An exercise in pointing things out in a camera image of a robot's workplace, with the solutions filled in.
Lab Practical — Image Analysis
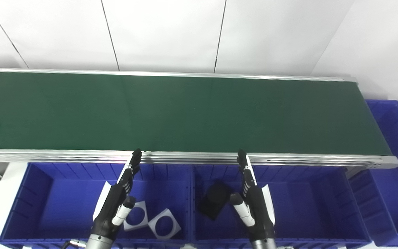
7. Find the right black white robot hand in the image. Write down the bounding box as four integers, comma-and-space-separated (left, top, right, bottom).
229, 149, 276, 242

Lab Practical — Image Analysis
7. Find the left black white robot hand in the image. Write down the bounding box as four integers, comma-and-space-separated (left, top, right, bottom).
92, 149, 142, 239

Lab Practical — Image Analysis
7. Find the flat black plate part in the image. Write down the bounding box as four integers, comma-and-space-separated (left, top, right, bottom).
198, 181, 235, 221

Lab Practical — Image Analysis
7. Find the blue bin with white parts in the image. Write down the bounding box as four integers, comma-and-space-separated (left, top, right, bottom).
0, 162, 192, 249

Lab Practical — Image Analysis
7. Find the blue bin with black parts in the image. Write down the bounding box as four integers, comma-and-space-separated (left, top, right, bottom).
189, 163, 372, 249

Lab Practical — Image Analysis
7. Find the green conveyor belt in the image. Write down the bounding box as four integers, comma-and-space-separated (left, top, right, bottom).
0, 59, 398, 170
0, 72, 392, 155

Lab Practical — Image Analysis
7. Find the empty blue bin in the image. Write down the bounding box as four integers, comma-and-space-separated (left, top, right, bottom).
349, 100, 398, 247

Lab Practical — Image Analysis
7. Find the white square ring part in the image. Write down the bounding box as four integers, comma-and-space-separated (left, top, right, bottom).
147, 208, 181, 240
123, 201, 149, 231

